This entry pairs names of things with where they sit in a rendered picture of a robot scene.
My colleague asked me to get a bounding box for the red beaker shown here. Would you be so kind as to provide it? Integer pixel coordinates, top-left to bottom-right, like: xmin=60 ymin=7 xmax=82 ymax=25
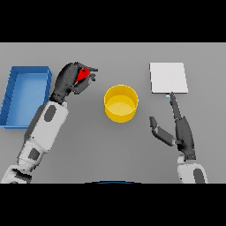
xmin=76 ymin=66 xmax=92 ymax=83

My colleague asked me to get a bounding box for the blue tray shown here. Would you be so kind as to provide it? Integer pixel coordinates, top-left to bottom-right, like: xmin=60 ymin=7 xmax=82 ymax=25
xmin=0 ymin=65 xmax=53 ymax=130

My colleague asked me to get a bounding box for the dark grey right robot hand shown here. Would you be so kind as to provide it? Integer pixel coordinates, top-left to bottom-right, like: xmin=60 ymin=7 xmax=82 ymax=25
xmin=148 ymin=91 xmax=197 ymax=162

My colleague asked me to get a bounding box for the pale square scale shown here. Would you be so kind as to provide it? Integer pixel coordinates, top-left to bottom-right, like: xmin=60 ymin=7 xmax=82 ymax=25
xmin=148 ymin=62 xmax=189 ymax=95

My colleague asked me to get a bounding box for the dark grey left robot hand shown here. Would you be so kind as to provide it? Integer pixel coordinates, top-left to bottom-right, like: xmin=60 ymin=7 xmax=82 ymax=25
xmin=49 ymin=61 xmax=99 ymax=105

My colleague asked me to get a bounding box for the yellow bowl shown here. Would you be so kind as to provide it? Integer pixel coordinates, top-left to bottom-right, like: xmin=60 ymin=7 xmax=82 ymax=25
xmin=103 ymin=84 xmax=139 ymax=124

